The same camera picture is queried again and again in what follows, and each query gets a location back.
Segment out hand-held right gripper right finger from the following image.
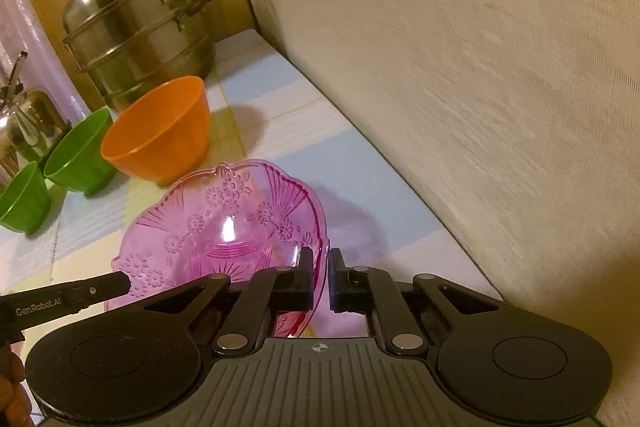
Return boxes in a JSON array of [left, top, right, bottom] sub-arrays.
[[327, 248, 531, 354]]

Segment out checkered pastel tablecloth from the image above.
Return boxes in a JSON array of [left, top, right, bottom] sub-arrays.
[[0, 28, 502, 343]]

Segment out large green plastic bowl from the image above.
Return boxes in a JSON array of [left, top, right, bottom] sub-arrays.
[[42, 107, 119, 196]]

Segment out orange plastic bowl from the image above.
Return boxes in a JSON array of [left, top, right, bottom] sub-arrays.
[[100, 75, 212, 186]]

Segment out pink transparent flower-pattern plate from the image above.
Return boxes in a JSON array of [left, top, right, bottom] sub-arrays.
[[104, 158, 331, 340]]

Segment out stainless steel kettle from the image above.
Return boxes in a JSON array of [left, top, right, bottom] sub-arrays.
[[0, 51, 71, 190]]

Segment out person's left hand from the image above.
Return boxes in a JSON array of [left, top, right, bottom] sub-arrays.
[[0, 343, 34, 427]]

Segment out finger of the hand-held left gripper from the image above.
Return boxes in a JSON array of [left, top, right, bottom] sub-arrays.
[[75, 270, 132, 306]]

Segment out pale purple curtain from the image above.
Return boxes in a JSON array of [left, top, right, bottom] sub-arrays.
[[0, 0, 94, 132]]

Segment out stainless steel steamer pot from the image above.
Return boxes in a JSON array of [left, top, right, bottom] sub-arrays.
[[62, 0, 224, 112]]

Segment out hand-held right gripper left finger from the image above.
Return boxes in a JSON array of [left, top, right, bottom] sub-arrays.
[[107, 247, 315, 355]]

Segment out small green plastic bowl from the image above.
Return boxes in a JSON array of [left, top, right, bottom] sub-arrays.
[[0, 160, 54, 236]]

